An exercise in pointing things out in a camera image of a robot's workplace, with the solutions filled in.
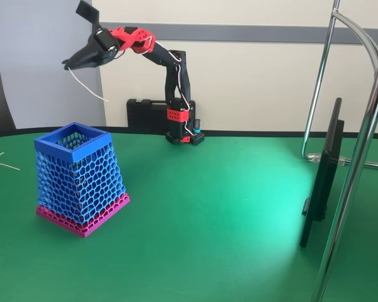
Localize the black gripper camera mount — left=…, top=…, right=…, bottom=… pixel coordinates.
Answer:
left=75, top=0, right=101, bottom=32

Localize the blue and pink mesh basket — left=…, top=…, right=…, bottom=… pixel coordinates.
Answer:
left=33, top=121, right=132, bottom=239

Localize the chrome tube stand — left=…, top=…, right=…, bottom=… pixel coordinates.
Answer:
left=301, top=0, right=378, bottom=302

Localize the black plastic tool case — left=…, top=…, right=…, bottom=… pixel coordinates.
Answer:
left=126, top=98, right=197, bottom=130

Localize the white red servo cable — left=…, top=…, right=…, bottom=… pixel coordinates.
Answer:
left=143, top=35, right=160, bottom=54
left=171, top=55, right=192, bottom=135

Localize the black LED light panel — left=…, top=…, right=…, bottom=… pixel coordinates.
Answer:
left=299, top=97, right=346, bottom=249

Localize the green cloth with black rim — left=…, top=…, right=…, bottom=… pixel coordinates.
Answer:
left=0, top=125, right=378, bottom=302

